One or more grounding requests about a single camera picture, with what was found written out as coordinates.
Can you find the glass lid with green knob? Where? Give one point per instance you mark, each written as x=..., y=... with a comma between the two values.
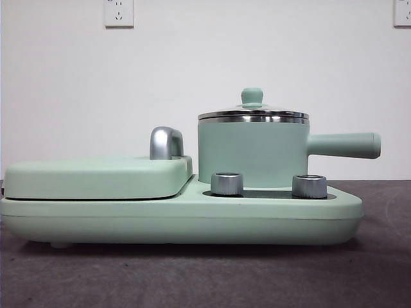
x=252, y=95

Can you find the silver control knob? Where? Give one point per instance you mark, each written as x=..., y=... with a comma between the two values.
x=226, y=184
x=309, y=186

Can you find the mint green breakfast machine base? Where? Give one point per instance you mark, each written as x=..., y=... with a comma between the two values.
x=289, y=218

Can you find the white wall socket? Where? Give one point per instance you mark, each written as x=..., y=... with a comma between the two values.
x=403, y=13
x=118, y=14

